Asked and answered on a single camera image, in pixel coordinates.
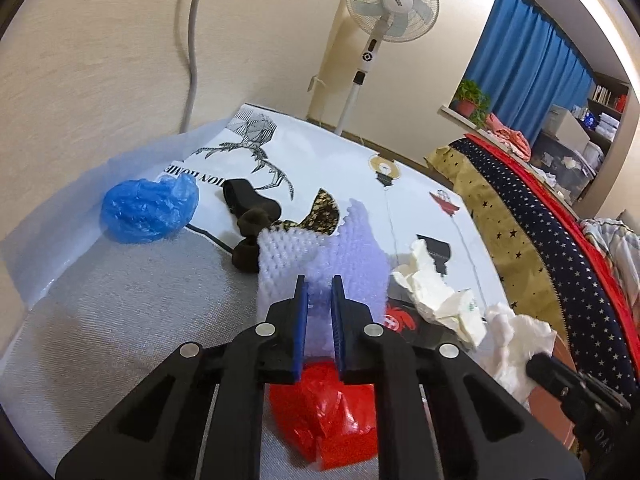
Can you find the crumpled white paper green print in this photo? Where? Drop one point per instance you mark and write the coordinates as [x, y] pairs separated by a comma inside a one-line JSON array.
[[425, 290]]

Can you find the navy star blanket yellow border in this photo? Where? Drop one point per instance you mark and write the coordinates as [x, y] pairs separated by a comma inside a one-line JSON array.
[[525, 220]]

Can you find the pink bucket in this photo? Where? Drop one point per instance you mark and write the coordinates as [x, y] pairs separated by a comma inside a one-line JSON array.
[[550, 422]]

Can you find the blue curtain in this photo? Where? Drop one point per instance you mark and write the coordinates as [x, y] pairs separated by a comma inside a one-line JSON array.
[[525, 60]]

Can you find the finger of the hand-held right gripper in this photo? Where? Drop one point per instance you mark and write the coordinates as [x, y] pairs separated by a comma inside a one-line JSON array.
[[552, 375]]

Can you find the dark bookshelf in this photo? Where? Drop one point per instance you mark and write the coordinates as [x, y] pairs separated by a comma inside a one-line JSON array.
[[607, 105]]

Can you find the white tissue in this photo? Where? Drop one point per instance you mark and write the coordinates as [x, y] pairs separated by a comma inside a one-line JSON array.
[[510, 340]]

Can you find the translucent storage bin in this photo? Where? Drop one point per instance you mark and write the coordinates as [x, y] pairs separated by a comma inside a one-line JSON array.
[[567, 170]]

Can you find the white standing fan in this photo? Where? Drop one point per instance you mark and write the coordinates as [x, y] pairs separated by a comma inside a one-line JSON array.
[[395, 0]]

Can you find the potted green plant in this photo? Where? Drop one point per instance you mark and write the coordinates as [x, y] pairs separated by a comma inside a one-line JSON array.
[[472, 100]]

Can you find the red plastic bag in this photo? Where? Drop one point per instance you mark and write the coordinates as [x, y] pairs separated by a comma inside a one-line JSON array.
[[325, 410]]

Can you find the black gold floral cloth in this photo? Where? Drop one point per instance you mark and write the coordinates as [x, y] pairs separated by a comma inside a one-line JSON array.
[[320, 215]]

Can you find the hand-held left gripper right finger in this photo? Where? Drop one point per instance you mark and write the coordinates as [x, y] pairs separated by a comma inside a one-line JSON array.
[[339, 321]]

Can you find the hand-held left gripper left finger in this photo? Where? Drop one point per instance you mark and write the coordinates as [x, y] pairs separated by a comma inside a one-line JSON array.
[[300, 321]]

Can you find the blue plastic bag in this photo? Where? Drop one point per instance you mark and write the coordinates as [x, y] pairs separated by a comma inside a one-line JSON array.
[[145, 210]]

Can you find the white box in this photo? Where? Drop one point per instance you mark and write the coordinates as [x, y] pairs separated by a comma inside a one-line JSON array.
[[565, 125]]

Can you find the plaid cloth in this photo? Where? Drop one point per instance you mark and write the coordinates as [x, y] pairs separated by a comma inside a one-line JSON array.
[[617, 250]]

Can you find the white knitted cloth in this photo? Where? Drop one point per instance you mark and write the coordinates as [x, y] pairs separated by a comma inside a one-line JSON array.
[[350, 260]]

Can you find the pink clothes pile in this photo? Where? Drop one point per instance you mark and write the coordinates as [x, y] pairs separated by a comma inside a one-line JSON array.
[[510, 137]]

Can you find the red blanket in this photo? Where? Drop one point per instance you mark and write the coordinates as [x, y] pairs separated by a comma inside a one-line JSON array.
[[550, 195]]

